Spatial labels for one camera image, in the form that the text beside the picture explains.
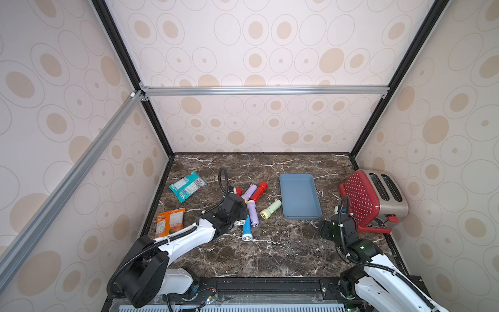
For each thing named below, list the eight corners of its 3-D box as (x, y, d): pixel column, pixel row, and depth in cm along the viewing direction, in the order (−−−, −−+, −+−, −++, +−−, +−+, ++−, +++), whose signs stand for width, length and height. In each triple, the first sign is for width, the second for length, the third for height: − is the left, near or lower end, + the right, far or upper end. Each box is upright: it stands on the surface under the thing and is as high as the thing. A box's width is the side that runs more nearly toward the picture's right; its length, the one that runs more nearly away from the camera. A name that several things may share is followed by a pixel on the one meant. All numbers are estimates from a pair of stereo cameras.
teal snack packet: (171, 190, 105) (169, 186, 103) (195, 174, 113) (193, 170, 110) (182, 202, 101) (180, 199, 98) (206, 185, 108) (205, 181, 105)
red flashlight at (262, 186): (249, 199, 102) (249, 195, 99) (261, 183, 108) (261, 179, 106) (256, 202, 101) (256, 199, 98) (267, 187, 107) (268, 183, 104)
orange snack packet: (157, 237, 89) (154, 235, 86) (158, 216, 95) (156, 213, 93) (186, 230, 91) (184, 228, 88) (185, 210, 98) (183, 207, 95)
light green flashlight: (260, 215, 96) (260, 212, 93) (275, 200, 101) (276, 197, 99) (265, 220, 94) (266, 217, 91) (281, 205, 100) (282, 201, 97)
